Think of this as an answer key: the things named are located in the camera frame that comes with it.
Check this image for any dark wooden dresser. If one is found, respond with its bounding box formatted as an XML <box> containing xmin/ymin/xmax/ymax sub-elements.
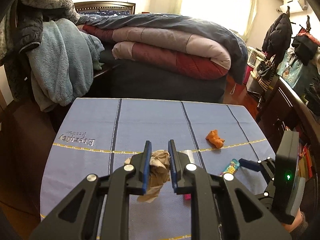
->
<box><xmin>256</xmin><ymin>77</ymin><xmax>319</xmax><ymax>208</ymax></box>

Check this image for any brown paper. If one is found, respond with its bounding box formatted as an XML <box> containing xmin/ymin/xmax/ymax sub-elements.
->
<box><xmin>137</xmin><ymin>150</ymin><xmax>170</xmax><ymax>203</ymax></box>

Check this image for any person's right hand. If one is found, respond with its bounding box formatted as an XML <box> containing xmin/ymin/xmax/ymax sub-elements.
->
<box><xmin>282</xmin><ymin>210</ymin><xmax>308</xmax><ymax>238</ymax></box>

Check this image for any dark bed base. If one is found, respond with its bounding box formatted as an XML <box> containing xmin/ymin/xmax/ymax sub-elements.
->
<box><xmin>85</xmin><ymin>49</ymin><xmax>226</xmax><ymax>103</ymax></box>

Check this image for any blue striped table cloth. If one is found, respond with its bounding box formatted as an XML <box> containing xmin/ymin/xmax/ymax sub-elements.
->
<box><xmin>39</xmin><ymin>97</ymin><xmax>277</xmax><ymax>240</ymax></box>

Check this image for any light blue fleece garment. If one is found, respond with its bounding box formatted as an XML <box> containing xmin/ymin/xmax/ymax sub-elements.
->
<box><xmin>27</xmin><ymin>18</ymin><xmax>104</xmax><ymax>112</ymax></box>

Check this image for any white air conditioner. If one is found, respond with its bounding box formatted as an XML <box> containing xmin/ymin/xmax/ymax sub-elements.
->
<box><xmin>280</xmin><ymin>0</ymin><xmax>308</xmax><ymax>13</ymax></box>

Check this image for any black hanging jacket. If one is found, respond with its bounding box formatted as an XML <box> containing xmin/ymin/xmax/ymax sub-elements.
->
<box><xmin>262</xmin><ymin>6</ymin><xmax>292</xmax><ymax>63</ymax></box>

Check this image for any white pink glue stick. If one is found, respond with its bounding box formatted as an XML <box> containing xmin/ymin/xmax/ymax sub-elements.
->
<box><xmin>181</xmin><ymin>149</ymin><xmax>195</xmax><ymax>202</ymax></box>

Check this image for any teal patterned bag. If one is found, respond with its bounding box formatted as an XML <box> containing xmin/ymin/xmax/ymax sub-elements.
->
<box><xmin>277</xmin><ymin>53</ymin><xmax>318</xmax><ymax>97</ymax></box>

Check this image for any red black hanging bag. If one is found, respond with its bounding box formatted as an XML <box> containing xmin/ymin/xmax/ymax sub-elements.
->
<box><xmin>292</xmin><ymin>15</ymin><xmax>319</xmax><ymax>68</ymax></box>

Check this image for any dark blue blanket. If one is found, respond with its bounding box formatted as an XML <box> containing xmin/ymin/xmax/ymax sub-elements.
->
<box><xmin>77</xmin><ymin>13</ymin><xmax>248</xmax><ymax>84</ymax></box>

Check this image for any colourful candy tube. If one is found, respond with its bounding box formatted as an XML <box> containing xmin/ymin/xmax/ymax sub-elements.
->
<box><xmin>220</xmin><ymin>159</ymin><xmax>240</xmax><ymax>176</ymax></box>

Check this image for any grey fuzzy garment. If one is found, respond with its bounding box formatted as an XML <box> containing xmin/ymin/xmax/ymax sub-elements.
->
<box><xmin>1</xmin><ymin>0</ymin><xmax>80</xmax><ymax>64</ymax></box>

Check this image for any folded pink red quilt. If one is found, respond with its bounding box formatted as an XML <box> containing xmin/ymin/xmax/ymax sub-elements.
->
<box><xmin>78</xmin><ymin>24</ymin><xmax>232</xmax><ymax>80</ymax></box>

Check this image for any wooden bed headboard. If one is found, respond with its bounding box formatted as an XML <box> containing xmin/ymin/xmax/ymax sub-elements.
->
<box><xmin>74</xmin><ymin>1</ymin><xmax>136</xmax><ymax>16</ymax></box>

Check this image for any orange wrapper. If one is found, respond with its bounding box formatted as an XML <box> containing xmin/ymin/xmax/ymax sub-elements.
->
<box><xmin>206</xmin><ymin>129</ymin><xmax>225</xmax><ymax>148</ymax></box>

